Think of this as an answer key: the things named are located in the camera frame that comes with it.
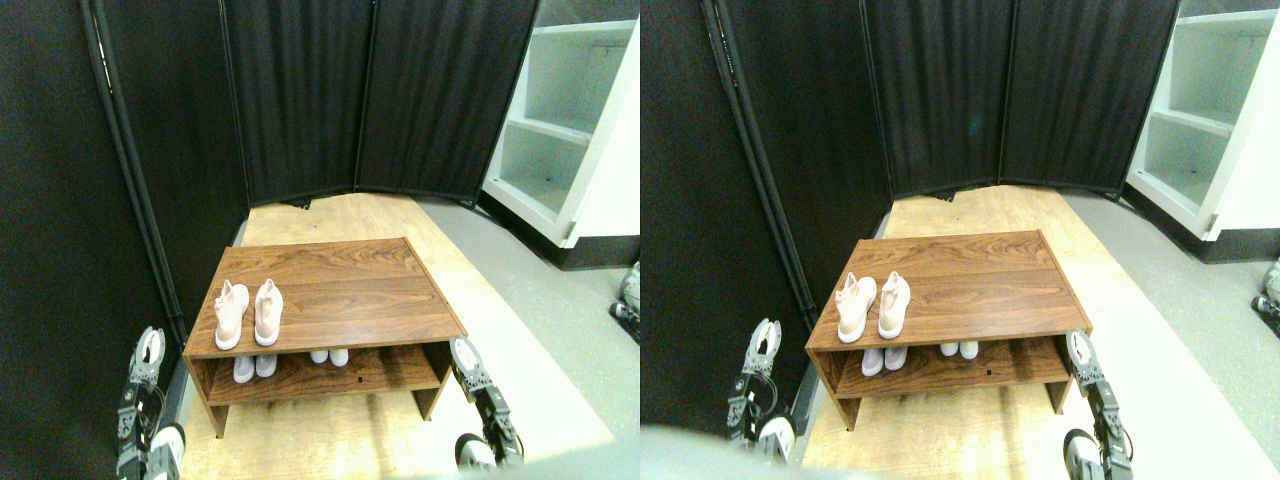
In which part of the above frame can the pink shoe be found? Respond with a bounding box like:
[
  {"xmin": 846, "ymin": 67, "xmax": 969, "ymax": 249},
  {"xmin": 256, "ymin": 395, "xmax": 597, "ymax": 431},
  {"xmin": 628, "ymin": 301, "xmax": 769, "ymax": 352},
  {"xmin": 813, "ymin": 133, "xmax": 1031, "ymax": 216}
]
[
  {"xmin": 214, "ymin": 280, "xmax": 251, "ymax": 351},
  {"xmin": 835, "ymin": 272, "xmax": 878, "ymax": 344},
  {"xmin": 254, "ymin": 279, "xmax": 285, "ymax": 347},
  {"xmin": 878, "ymin": 271, "xmax": 912, "ymax": 340}
]

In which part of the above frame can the brown shoe rack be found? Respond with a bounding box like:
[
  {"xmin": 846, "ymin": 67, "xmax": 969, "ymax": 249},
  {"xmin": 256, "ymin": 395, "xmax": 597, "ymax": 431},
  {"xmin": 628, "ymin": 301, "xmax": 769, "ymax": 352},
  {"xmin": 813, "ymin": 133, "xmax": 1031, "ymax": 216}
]
[
  {"xmin": 805, "ymin": 230, "xmax": 1094, "ymax": 431},
  {"xmin": 183, "ymin": 237, "xmax": 469, "ymax": 438}
]

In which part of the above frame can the black curtain stand pole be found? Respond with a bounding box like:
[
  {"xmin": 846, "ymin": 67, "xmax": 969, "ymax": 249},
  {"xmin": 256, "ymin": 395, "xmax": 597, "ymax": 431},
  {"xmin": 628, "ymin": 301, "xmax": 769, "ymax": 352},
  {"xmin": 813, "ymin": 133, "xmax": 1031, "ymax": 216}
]
[
  {"xmin": 80, "ymin": 0, "xmax": 191, "ymax": 346},
  {"xmin": 700, "ymin": 0, "xmax": 813, "ymax": 326}
]

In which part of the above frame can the white shelf unit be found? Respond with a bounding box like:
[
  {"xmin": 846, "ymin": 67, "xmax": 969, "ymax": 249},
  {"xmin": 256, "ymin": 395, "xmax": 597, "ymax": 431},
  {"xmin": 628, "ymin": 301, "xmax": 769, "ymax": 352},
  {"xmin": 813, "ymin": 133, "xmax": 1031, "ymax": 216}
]
[
  {"xmin": 480, "ymin": 14, "xmax": 640, "ymax": 249},
  {"xmin": 1125, "ymin": 8, "xmax": 1280, "ymax": 241}
]

